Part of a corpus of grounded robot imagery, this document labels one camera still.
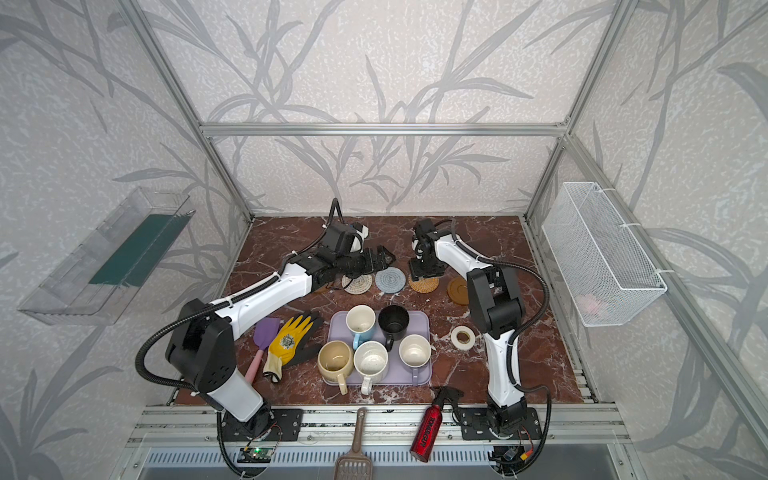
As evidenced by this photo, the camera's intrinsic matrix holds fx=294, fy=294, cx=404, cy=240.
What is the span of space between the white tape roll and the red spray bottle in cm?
12

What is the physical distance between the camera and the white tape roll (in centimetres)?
88

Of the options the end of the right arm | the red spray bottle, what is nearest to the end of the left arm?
the end of the right arm

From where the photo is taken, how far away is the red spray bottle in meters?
0.69

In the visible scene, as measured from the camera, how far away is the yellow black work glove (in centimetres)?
84

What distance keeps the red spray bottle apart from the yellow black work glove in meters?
0.38
